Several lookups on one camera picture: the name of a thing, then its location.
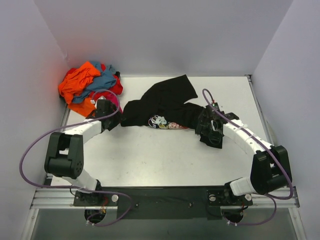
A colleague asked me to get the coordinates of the blue t shirt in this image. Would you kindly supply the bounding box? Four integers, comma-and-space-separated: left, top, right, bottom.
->
72, 61, 117, 104

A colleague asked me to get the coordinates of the pink t shirt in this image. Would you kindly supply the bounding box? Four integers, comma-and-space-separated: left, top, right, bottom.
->
103, 93, 119, 108

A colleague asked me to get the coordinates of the purple cable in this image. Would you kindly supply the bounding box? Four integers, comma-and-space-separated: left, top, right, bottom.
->
19, 89, 133, 228
201, 88, 293, 227

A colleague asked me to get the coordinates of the orange t shirt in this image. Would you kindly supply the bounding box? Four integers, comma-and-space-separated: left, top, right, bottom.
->
58, 61, 101, 117

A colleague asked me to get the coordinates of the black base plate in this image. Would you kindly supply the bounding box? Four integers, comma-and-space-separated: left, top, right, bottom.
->
73, 186, 253, 220

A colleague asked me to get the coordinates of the black t shirt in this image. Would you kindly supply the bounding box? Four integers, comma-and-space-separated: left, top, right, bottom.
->
119, 74, 223, 150

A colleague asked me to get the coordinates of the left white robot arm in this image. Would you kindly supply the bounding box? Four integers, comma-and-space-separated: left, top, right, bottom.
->
44, 99, 124, 206

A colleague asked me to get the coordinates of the red t shirt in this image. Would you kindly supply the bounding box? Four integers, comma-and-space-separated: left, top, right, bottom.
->
66, 67, 124, 101

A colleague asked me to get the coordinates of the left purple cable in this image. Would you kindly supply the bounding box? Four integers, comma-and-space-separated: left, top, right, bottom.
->
19, 89, 133, 228

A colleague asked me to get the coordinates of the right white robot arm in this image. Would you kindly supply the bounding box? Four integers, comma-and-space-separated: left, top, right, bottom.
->
195, 103, 293, 205

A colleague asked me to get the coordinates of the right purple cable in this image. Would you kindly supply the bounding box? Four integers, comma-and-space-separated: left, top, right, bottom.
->
201, 88, 293, 227

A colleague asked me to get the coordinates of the aluminium frame rail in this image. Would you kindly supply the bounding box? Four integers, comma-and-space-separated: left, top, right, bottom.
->
30, 188, 300, 210

